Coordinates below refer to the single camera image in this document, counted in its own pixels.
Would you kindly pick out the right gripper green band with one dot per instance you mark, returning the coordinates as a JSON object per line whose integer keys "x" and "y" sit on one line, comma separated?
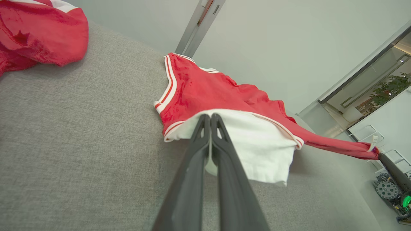
{"x": 406, "y": 202}

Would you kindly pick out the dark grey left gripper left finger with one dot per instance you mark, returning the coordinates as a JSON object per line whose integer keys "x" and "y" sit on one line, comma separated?
{"x": 189, "y": 179}

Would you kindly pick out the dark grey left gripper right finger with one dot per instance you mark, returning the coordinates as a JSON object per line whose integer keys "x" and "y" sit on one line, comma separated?
{"x": 232, "y": 186}

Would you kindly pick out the red jersey with striped trim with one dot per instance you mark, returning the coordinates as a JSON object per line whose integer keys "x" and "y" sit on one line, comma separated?
{"x": 208, "y": 89}

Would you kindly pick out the red shorts with white band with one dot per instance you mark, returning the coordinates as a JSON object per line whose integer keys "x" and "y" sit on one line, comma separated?
{"x": 41, "y": 35}

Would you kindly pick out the robot wheeled base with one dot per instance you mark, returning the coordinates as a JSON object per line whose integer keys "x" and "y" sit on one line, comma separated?
{"x": 387, "y": 190}

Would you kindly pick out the green potted plant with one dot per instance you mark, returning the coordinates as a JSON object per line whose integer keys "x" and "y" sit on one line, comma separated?
{"x": 391, "y": 88}

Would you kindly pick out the glass partition window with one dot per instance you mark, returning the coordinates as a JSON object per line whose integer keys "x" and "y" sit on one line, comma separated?
{"x": 356, "y": 93}

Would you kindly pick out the double grey aluminium post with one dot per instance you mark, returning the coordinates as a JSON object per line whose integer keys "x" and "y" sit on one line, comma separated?
{"x": 196, "y": 32}

